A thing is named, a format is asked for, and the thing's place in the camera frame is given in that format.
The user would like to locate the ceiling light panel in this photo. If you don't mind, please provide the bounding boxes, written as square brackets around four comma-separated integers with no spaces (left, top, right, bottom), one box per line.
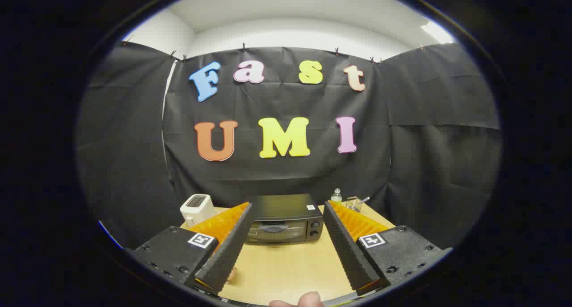
[420,21,456,44]

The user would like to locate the black toaster oven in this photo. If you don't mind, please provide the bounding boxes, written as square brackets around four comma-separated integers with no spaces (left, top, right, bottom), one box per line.
[244,194,324,245]

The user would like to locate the white pop-up toaster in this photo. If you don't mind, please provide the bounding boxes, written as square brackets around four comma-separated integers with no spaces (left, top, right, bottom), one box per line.
[180,194,219,228]

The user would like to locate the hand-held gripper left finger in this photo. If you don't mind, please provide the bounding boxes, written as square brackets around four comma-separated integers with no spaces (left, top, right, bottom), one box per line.
[127,202,254,296]

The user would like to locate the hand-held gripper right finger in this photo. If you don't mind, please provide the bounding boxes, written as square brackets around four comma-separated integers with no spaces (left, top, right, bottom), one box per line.
[323,200,453,296]

